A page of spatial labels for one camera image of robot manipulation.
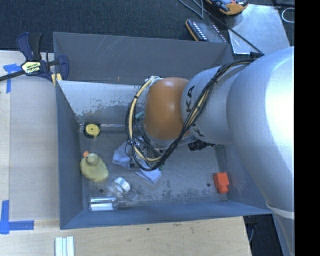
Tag pale wood board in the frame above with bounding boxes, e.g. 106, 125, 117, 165
8, 74, 61, 222

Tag grey metal bin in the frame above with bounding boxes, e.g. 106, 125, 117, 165
52, 31, 273, 230

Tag yellow and black round tool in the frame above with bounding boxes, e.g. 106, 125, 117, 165
80, 121, 126, 139

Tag black cylinder on white bracket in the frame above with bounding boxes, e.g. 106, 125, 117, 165
187, 139, 216, 152

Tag yellow rubber duck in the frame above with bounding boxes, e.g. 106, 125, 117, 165
79, 150, 110, 184

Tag pale blue cloth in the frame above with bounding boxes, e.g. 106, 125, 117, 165
111, 140, 163, 185

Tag orange block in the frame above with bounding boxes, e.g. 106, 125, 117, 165
212, 171, 230, 195

